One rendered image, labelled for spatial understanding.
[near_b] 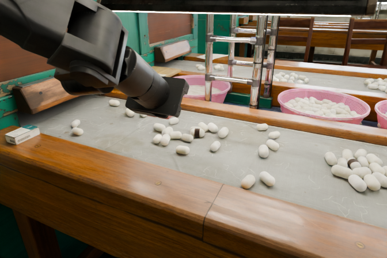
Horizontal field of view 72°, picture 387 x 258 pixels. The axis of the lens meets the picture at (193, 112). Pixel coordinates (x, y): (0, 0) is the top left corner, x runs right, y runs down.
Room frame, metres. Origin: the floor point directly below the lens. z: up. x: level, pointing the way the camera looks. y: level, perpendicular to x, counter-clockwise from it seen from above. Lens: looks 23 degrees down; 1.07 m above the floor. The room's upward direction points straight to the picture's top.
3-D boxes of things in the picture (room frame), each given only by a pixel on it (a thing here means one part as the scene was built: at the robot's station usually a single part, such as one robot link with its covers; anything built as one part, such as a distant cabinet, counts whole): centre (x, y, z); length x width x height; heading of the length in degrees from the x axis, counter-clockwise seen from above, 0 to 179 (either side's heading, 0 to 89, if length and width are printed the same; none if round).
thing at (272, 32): (1.08, -0.25, 0.90); 0.20 x 0.19 x 0.45; 65
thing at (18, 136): (0.56, 0.40, 0.77); 0.06 x 0.04 x 0.02; 155
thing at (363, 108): (0.79, -0.41, 0.72); 0.27 x 0.27 x 0.10
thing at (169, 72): (1.06, 0.19, 0.77); 0.33 x 0.15 x 0.01; 155
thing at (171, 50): (1.40, 0.10, 0.83); 0.30 x 0.06 x 0.07; 155
